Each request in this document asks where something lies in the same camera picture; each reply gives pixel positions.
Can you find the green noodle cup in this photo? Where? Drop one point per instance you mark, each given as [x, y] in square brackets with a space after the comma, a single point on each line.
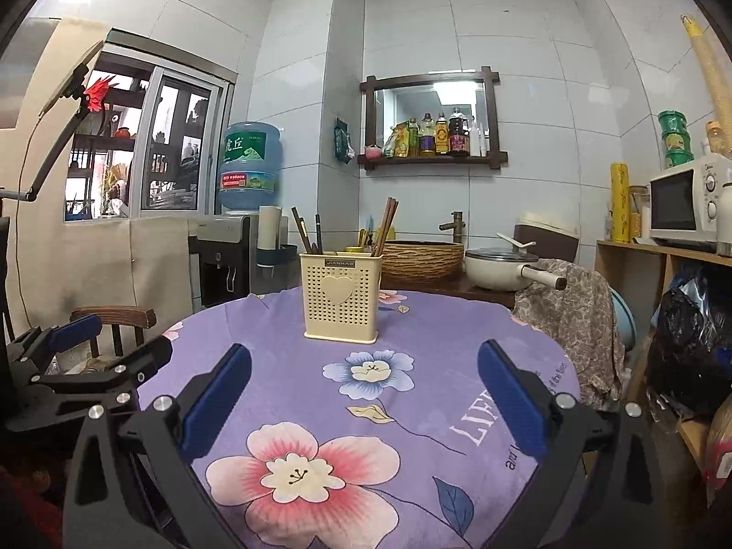
[679, 159]
[677, 142]
[675, 121]

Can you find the bronze faucet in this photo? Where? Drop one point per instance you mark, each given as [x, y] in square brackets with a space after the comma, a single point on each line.
[456, 226]

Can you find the yellow soap bottle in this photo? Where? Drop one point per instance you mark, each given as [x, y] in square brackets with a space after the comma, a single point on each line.
[390, 234]

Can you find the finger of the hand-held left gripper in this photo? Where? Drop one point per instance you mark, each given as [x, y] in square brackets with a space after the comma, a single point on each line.
[143, 357]
[74, 331]

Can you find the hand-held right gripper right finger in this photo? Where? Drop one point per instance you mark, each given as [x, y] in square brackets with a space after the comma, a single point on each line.
[512, 397]

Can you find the yellow film roll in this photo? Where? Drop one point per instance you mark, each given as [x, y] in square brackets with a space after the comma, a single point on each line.
[619, 200]

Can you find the purple floral tablecloth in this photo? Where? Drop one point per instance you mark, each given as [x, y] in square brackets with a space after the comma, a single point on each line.
[429, 354]

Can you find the white paper roll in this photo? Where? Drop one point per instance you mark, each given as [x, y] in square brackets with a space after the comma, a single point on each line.
[269, 229]

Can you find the brown floral cloth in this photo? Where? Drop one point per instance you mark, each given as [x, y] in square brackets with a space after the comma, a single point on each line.
[577, 320]

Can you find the blue plastic basin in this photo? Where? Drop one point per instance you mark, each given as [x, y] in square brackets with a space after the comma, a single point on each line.
[623, 320]

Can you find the glass jar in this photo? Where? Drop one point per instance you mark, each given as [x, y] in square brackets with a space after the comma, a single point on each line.
[637, 206]

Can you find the white squeeze bottle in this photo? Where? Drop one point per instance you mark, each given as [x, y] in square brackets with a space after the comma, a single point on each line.
[479, 140]

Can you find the beige light panel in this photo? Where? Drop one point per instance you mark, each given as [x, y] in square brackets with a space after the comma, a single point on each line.
[68, 68]

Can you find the white microwave oven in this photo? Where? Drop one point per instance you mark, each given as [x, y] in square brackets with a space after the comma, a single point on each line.
[675, 206]

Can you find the pink small bowl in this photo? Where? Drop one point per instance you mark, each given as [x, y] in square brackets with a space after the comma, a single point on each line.
[374, 154]

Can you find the cream and brown rice cooker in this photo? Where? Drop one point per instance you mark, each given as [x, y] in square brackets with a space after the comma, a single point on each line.
[549, 237]

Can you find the black chopstick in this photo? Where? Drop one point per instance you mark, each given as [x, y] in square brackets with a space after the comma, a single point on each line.
[318, 231]

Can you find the white rice paddle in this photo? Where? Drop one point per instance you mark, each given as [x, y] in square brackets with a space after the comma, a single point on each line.
[512, 239]

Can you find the beige cloth cover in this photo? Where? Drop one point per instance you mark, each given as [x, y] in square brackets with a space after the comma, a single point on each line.
[160, 263]

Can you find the brown woven basin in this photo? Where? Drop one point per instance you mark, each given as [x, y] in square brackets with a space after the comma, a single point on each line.
[423, 263]

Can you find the dark roll holder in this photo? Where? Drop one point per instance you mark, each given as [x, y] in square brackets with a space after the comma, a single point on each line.
[280, 255]

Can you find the wooden framed mirror shelf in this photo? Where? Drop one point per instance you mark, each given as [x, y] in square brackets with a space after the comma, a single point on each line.
[429, 77]

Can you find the cream frying pan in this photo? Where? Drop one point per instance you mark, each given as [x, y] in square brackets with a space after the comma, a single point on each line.
[492, 274]

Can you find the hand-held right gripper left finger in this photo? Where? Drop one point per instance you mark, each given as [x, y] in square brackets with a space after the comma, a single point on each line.
[220, 394]

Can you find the cream perforated utensil holder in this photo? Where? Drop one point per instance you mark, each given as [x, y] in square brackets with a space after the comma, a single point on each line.
[343, 320]

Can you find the black plastic bag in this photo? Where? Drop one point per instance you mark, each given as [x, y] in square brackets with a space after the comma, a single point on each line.
[692, 343]

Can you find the wooden shelf unit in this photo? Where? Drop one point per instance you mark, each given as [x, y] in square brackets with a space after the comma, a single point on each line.
[629, 251]

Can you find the blue water bottle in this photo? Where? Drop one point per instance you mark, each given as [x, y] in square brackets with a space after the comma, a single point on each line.
[249, 166]

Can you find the amber condiment bottle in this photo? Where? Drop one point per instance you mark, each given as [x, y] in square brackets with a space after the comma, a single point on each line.
[442, 136]

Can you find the dark wooden chair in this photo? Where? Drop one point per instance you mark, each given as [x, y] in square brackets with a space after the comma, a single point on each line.
[114, 315]

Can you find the sliding window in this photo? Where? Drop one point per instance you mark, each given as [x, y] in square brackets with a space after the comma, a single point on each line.
[171, 137]

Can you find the yellow cup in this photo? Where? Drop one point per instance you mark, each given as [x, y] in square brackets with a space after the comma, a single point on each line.
[357, 249]

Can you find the dark sauce bottle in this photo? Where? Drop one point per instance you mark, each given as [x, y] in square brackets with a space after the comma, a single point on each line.
[458, 134]

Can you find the green hanging packet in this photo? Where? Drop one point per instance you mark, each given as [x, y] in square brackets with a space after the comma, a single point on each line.
[343, 143]

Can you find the yellow oil bottle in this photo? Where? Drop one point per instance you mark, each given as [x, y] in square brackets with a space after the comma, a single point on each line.
[413, 140]

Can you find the cream corrugated roll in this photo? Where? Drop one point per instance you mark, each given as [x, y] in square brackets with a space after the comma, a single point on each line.
[709, 68]

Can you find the dark wooden counter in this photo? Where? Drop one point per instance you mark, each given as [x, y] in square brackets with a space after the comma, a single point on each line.
[446, 289]

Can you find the grey water dispenser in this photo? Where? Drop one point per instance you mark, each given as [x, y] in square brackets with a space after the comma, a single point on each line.
[220, 263]

